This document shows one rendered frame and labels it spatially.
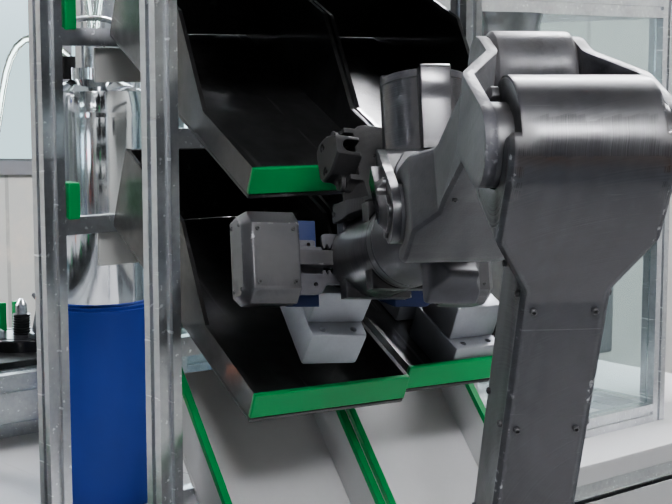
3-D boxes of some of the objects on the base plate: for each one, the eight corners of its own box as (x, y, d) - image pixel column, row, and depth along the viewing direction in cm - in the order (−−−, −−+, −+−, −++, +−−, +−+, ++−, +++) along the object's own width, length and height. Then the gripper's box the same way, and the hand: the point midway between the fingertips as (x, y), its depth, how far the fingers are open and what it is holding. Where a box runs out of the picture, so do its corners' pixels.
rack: (489, 689, 136) (501, -189, 127) (162, 817, 113) (146, -249, 103) (343, 625, 152) (343, -160, 143) (30, 725, 129) (5, -206, 119)
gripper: (278, 289, 89) (198, 320, 103) (539, 290, 97) (431, 320, 111) (273, 190, 90) (195, 235, 104) (532, 199, 98) (426, 240, 112)
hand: (335, 271), depth 105 cm, fingers closed on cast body, 4 cm apart
